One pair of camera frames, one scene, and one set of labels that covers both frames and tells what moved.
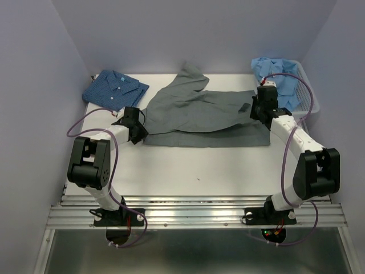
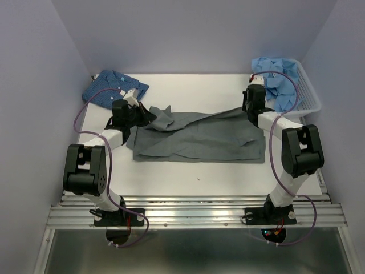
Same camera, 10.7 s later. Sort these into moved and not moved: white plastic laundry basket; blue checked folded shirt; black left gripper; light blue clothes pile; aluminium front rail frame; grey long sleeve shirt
Moved: black left gripper; grey long sleeve shirt
Not moved: light blue clothes pile; white plastic laundry basket; aluminium front rail frame; blue checked folded shirt
